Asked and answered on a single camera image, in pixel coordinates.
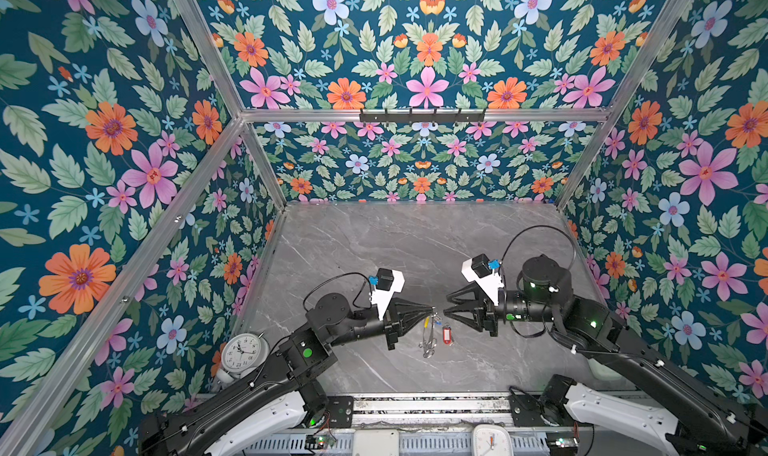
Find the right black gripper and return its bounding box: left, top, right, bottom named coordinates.
left=443, top=281, right=559, bottom=339

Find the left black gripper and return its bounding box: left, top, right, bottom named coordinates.
left=328, top=294, right=437, bottom=352

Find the grey yellow keyring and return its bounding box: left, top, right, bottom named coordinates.
left=420, top=312, right=442, bottom=359

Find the red capped key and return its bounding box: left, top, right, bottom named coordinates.
left=442, top=326, right=453, bottom=346

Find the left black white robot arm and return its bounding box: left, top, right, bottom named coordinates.
left=139, top=293, right=433, bottom=455

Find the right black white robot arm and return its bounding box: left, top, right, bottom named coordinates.
left=444, top=254, right=767, bottom=455

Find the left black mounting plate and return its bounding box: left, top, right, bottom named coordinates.
left=310, top=395, right=355, bottom=429

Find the black mounting plate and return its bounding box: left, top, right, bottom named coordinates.
left=508, top=392, right=547, bottom=427
left=310, top=395, right=355, bottom=429

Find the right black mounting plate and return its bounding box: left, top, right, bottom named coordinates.
left=508, top=392, right=547, bottom=427

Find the white square device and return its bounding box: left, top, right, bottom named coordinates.
left=351, top=429, right=400, bottom=456

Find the pale green sponge block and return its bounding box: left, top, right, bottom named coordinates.
left=588, top=359, right=622, bottom=381

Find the left small circuit board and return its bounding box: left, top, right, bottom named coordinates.
left=304, top=435, right=338, bottom=452

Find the small circuit board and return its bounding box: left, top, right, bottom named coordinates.
left=304, top=435, right=338, bottom=452
left=546, top=435, right=579, bottom=456

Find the right small circuit board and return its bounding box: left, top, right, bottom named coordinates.
left=546, top=435, right=579, bottom=456

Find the white alarm clock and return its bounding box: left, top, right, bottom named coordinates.
left=216, top=332, right=269, bottom=384

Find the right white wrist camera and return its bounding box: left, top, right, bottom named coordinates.
left=461, top=254, right=504, bottom=305

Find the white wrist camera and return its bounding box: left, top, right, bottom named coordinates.
left=461, top=254, right=504, bottom=305
left=369, top=268, right=405, bottom=320

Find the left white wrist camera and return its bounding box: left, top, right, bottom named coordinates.
left=369, top=268, right=405, bottom=320

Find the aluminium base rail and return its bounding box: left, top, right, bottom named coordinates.
left=227, top=391, right=679, bottom=433

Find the black hook rail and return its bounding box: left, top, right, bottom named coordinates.
left=359, top=108, right=486, bottom=124

